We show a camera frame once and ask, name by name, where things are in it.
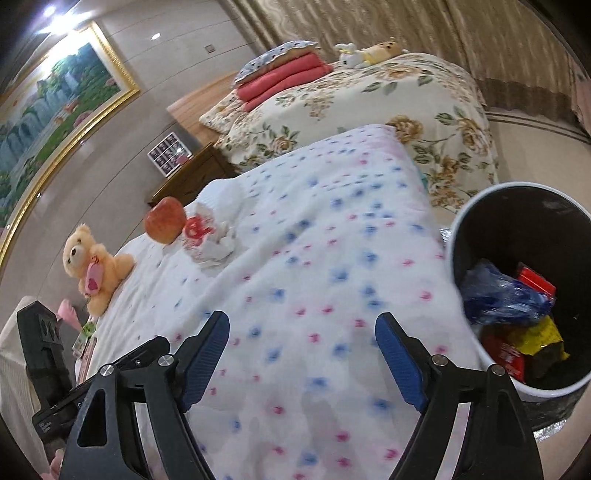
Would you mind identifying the pink plush item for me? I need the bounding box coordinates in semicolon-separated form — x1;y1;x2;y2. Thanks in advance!
58;299;81;330

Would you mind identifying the white rimmed black trash bin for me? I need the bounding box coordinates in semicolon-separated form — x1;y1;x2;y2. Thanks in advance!
444;181;591;400

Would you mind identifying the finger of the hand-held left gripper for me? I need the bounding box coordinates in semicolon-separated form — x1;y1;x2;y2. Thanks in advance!
74;336;172;407

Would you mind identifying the beige teddy bear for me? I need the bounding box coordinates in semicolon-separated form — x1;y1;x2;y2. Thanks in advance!
63;223;136;317

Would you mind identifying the red apple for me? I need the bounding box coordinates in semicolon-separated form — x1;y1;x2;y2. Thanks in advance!
144;196;187;243

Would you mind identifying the white photo frame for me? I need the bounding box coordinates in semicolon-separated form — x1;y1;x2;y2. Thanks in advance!
147;131;192;176

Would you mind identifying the bright ceiling light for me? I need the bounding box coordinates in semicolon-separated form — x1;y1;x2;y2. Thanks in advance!
42;4;75;29

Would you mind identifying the yellow black snack packet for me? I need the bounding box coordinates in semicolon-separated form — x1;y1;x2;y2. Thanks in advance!
512;314;571;366

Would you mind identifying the white dotted blanket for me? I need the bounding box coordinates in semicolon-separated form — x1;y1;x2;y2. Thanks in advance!
90;122;490;480

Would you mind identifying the blue patterned pillow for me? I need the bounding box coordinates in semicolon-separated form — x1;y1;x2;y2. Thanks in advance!
232;41;320;88

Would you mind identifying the white red printed plastic bag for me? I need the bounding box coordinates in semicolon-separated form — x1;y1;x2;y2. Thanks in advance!
182;178;253;273

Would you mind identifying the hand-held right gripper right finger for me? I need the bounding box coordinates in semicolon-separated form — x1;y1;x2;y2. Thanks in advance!
375;312;544;480

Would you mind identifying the beige patterned curtain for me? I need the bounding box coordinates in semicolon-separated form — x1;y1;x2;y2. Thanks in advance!
231;0;578;112

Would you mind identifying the small printed packet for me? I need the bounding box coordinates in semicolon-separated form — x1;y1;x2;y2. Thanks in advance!
74;320;98;361

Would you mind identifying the wooden headboard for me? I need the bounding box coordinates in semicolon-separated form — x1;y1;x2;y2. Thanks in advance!
166;71;241;141

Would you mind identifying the gold framed landscape painting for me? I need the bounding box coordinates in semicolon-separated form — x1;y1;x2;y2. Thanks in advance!
0;21;141;266

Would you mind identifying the floral bedspread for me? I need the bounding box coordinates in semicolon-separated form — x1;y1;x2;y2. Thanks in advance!
198;52;500;227

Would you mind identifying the white plush toy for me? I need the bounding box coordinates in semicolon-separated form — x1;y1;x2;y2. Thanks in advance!
335;43;365;70

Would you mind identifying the yellow plush toy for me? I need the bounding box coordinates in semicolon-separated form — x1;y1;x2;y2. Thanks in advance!
360;41;400;65

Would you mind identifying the wooden nightstand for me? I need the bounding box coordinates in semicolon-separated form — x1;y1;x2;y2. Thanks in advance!
148;142;241;208

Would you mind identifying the blue plastic packet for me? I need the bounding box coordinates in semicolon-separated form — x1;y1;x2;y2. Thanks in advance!
459;258;555;326

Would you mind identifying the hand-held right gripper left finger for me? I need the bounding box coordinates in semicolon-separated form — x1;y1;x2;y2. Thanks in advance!
59;311;230;480

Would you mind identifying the red folded blanket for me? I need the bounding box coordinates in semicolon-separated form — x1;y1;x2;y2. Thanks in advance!
236;52;334;113

